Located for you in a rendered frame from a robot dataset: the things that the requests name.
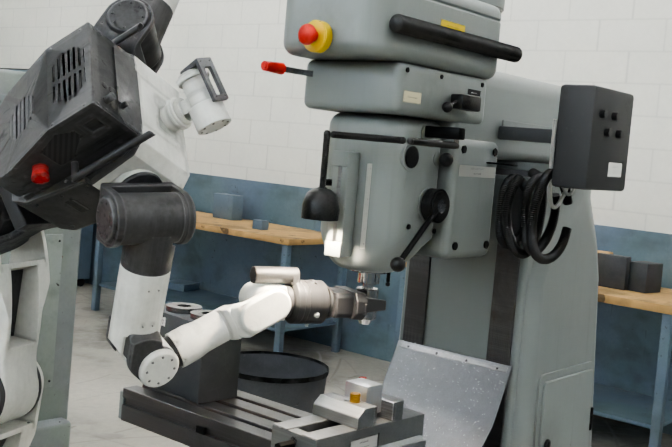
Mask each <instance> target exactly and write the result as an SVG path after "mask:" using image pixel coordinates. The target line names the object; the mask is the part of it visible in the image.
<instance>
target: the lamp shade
mask: <svg viewBox="0 0 672 447"><path fill-rule="evenodd" d="M338 217H339V203H338V199H337V195H336V194H335V193H334V192H333V191H332V190H331V189H327V187H318V188H313V189H311V190H310V191H308V192H307V193H306V196H305V198H304V200H303V203H302V211H301V218H303V219H309V220H318V221H338Z"/></svg>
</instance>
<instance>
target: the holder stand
mask: <svg viewBox="0 0 672 447"><path fill-rule="evenodd" d="M212 311H213V310H202V306H201V305H198V304H193V303H183V302H173V303H168V304H166V307H164V312H163V318H162V323H161V329H160V334H161V336H162V337H165V334H167V333H169V332H170V331H172V330H174V329H176V328H178V327H180V326H182V325H184V324H187V323H190V322H193V321H195V320H197V319H199V318H201V317H202V316H204V315H206V314H208V313H210V312H212ZM241 340H242V338H241V339H239V340H231V339H230V340H229V341H227V342H225V343H223V344H221V345H220V346H218V347H216V348H214V349H212V350H211V351H209V352H208V353H206V354H205V355H204V356H203V357H201V358H200V359H198V360H197V361H195V362H193V363H191V364H189V365H188V366H186V367H184V368H182V367H180V368H178V370H177V372H176V374H175V375H174V377H173V378H172V379H171V380H170V381H169V382H167V383H166V384H164V385H162V386H159V387H158V388H161V389H163V390H166V391H168V392H170V393H173V394H175V395H178V396H180V397H182V398H185V399H187V400H190V401H192V402H195V403H197V404H199V403H206V402H212V401H218V400H224V399H230V398H236V397H237V387H238V376H239V364H240V352H241Z"/></svg>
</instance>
